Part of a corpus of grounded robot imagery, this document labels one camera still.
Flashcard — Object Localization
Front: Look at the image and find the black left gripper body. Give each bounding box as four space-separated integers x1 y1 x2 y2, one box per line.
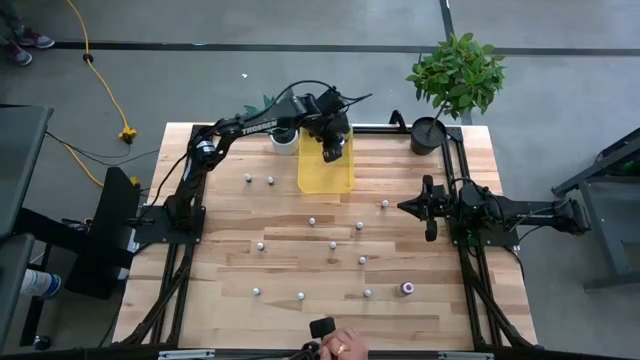
307 112 351 146

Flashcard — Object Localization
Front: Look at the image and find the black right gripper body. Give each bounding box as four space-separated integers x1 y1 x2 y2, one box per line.
421 174 454 242

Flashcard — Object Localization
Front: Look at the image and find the yellow translucent plastic tray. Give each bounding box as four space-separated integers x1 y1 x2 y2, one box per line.
297 121 356 195

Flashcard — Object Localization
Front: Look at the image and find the snake plant in white pot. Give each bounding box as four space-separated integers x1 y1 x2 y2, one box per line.
243 94 301 157

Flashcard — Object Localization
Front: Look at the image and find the leafy tree in black pot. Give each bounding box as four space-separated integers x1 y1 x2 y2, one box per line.
405 32 507 156

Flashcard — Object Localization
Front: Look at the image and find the black handheld device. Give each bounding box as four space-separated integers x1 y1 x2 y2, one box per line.
308 316 337 340

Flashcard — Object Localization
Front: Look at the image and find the person's hand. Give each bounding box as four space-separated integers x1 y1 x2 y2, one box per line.
318 327 370 360

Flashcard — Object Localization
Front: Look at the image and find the dark grey cart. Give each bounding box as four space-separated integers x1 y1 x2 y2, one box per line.
551 127 640 292

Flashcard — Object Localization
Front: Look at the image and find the black stand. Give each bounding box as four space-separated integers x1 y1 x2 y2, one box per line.
12 166 144 301

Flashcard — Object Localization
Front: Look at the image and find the person's shoe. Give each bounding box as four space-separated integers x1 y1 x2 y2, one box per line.
3 42 34 67
18 28 56 50

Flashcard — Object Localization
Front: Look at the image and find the dark grey desk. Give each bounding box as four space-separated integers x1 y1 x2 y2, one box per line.
0 232 37 351
0 103 55 241

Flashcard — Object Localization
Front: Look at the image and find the white object with blue rim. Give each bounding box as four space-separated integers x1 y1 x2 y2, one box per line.
19 268 63 300

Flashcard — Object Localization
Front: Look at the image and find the person's leg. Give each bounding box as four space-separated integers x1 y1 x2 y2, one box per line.
0 0 26 34

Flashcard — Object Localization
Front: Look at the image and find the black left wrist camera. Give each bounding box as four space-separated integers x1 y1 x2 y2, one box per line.
314 87 351 121

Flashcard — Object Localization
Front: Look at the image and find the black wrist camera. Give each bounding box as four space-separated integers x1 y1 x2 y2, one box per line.
314 87 351 121
457 180 494 214

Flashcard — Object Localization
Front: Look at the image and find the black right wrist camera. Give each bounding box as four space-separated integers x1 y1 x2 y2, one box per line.
457 180 494 214

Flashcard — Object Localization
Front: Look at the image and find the black aluminium extrusion frame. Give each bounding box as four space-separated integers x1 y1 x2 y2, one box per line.
113 122 540 351

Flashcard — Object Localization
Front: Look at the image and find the black frame handle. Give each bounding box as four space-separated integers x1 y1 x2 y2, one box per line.
388 109 409 134

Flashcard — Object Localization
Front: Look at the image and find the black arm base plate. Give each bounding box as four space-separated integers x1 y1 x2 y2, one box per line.
132 203 207 246
449 219 521 250

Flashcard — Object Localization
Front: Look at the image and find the silver metal bracket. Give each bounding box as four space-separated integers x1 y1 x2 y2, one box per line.
437 351 495 360
157 349 217 360

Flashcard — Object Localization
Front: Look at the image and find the yellow extension cord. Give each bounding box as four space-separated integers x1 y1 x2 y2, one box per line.
65 0 142 189

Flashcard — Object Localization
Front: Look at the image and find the black floor cable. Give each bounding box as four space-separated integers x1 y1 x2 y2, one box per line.
43 130 162 167

